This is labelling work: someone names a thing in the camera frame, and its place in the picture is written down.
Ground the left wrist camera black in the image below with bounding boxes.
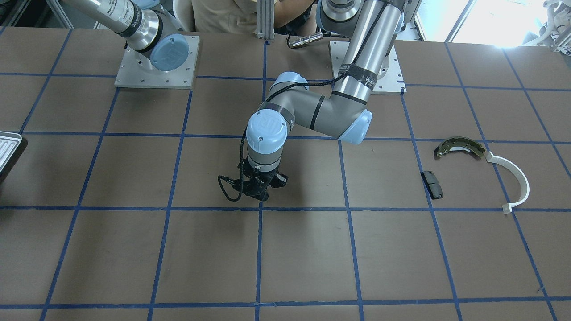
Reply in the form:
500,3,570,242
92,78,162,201
270,172,288,188

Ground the silver ribbed metal tray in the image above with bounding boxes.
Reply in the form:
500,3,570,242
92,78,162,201
0,131,23,173

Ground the curved metal brake shoe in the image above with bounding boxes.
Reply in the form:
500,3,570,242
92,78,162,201
434,136,487,158

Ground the person in beige shirt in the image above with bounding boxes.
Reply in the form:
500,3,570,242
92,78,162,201
191,0,314,34

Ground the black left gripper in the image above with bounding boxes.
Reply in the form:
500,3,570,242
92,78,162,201
239,167,280,201

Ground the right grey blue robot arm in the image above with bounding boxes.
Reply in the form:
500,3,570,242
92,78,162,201
67,0,190,71

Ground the silver cable connector plug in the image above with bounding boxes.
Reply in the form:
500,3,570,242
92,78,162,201
287,32,323,49

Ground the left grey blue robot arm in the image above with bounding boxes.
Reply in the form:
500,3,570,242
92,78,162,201
218,0,412,201

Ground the aluminium frame post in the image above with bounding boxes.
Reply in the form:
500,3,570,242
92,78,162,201
255,0,275,42

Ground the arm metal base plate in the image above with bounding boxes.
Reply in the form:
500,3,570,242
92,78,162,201
329,41,406,95
115,34,200,89

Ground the white curved plastic part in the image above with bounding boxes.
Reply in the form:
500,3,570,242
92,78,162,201
485,152,530,214

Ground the grey brake pad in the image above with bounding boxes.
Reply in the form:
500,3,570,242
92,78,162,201
421,171,444,200

